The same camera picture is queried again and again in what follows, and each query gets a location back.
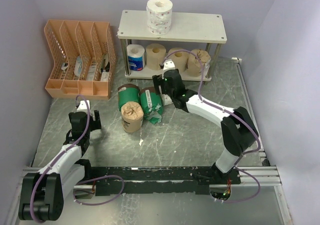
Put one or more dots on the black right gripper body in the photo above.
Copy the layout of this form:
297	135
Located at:
166	90

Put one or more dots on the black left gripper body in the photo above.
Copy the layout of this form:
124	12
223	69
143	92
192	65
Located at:
88	130

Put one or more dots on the brown paper roll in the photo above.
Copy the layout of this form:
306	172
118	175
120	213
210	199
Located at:
194	67
132	116

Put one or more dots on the bare tan paper roll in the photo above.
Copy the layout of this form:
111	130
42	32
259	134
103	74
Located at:
155	54

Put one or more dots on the plastic white blue roll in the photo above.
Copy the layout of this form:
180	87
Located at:
135	57

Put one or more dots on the white dotted roll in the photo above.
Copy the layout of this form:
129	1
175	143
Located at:
166	100
159	16

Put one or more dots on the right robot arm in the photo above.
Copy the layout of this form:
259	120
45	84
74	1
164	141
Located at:
237	127

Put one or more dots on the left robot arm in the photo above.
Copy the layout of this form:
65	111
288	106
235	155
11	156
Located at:
43	192

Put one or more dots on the white two-tier shelf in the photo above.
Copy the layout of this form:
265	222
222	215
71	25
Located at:
185	27

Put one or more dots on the green wrapped roll right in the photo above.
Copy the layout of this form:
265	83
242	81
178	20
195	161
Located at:
151	104

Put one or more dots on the green wrapped roll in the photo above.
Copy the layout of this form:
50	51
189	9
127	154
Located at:
151	104
128	93

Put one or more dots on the green wrapped roll left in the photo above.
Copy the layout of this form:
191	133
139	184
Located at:
128	93

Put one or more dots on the papers in organizer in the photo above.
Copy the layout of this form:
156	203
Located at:
103	69

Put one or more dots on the orange plastic file organizer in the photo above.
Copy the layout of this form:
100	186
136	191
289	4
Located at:
84	58

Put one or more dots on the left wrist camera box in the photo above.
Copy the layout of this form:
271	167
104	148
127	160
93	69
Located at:
84	106

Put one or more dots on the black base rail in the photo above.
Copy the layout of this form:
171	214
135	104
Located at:
161	180

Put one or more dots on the white wall clip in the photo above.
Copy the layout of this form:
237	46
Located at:
237	60

